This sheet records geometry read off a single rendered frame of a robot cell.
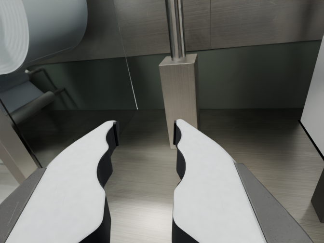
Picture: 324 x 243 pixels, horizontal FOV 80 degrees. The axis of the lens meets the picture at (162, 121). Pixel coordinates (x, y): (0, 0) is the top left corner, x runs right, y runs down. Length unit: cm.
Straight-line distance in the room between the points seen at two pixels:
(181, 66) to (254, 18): 34
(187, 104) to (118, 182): 28
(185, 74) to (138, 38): 34
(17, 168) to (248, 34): 71
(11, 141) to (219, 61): 64
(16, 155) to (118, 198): 25
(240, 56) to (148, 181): 52
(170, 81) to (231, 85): 34
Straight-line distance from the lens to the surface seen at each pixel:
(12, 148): 42
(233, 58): 76
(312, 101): 72
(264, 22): 75
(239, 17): 74
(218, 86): 79
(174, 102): 53
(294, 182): 57
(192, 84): 51
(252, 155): 62
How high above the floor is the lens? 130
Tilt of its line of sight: 31 degrees down
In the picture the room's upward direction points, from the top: 9 degrees counter-clockwise
